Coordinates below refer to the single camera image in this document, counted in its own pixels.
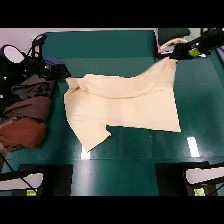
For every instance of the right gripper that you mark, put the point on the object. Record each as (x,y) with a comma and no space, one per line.
(180,52)

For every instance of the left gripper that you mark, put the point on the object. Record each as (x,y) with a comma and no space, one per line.
(60,70)

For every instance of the cream T-shirt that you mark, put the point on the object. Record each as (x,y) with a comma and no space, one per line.
(126,103)

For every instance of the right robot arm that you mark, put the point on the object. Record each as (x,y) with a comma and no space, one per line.
(204,42)

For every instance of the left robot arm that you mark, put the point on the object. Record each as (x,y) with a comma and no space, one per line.
(9,71)

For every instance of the pale pink garment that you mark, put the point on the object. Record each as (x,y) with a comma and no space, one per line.
(173,42)

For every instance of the blue garment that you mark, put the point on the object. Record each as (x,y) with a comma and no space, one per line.
(51,61)

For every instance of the dark green garment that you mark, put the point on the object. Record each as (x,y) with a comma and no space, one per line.
(171,34)

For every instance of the grey garment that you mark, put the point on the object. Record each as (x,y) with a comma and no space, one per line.
(35,87)

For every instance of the brown garment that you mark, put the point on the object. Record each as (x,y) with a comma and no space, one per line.
(30,108)

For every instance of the red-brown garment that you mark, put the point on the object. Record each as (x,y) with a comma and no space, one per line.
(21,133)

